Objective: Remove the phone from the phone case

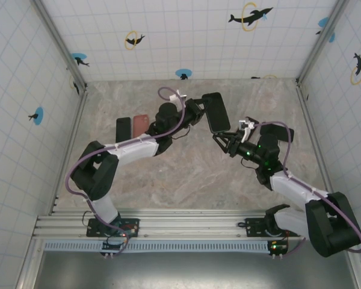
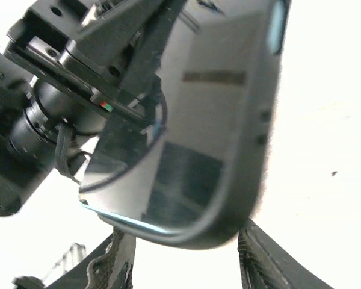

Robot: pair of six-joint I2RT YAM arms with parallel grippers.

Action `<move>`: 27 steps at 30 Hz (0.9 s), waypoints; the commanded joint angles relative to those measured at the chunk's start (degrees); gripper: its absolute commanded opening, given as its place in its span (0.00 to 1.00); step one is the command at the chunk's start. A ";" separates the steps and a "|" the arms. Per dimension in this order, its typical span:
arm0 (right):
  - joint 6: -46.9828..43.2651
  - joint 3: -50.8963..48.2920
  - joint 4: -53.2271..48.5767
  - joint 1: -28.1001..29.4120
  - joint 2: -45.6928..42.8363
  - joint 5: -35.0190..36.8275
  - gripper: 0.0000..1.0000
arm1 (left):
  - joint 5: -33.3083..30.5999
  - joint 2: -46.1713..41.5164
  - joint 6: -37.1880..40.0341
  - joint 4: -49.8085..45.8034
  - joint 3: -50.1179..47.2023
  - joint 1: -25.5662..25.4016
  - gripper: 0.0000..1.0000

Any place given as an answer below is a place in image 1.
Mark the pink phone case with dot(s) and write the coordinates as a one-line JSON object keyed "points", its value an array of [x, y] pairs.
{"points": [[140, 123]]}

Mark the dark teal phone case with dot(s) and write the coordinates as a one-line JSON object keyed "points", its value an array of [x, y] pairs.
{"points": [[292, 134]]}

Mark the blue smartphone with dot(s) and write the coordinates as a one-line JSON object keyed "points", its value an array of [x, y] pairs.
{"points": [[123, 128]]}

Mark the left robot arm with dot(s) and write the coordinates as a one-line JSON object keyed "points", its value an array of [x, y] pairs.
{"points": [[132, 149]]}

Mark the blue circle fish sticker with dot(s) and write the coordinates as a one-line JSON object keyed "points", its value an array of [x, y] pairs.
{"points": [[183, 72], [39, 116]]}

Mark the small black controller board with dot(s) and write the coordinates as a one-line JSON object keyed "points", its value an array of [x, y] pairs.
{"points": [[111, 247], [276, 247]]}

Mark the blue circle shark sticker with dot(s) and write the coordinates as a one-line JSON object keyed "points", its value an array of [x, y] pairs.
{"points": [[78, 56]]}

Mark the red circuit board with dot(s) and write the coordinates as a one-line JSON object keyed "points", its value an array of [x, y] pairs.
{"points": [[130, 226]]}

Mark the grey metal sheet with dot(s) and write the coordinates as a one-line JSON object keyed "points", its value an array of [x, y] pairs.
{"points": [[198, 271]]}

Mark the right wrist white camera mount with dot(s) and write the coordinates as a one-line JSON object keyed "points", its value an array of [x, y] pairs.
{"points": [[246, 126]]}

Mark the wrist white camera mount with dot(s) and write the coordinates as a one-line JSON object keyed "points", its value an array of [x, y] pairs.
{"points": [[246, 126], [175, 97]]}

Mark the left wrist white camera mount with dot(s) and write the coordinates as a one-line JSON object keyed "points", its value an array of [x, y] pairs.
{"points": [[175, 97]]}

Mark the aluminium table edge rail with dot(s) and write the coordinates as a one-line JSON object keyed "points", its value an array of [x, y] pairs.
{"points": [[77, 120], [309, 120]]}

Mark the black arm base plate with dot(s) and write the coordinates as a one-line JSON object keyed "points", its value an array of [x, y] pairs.
{"points": [[252, 225], [132, 224]]}

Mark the aluminium rail beam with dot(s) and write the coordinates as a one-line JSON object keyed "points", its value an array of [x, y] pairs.
{"points": [[192, 225]]}

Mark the aluminium corner post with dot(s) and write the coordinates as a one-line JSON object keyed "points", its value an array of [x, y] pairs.
{"points": [[322, 39], [58, 42]]}

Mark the aluminium frame leg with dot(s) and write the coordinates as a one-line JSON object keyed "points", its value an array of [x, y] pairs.
{"points": [[28, 265], [358, 271]]}

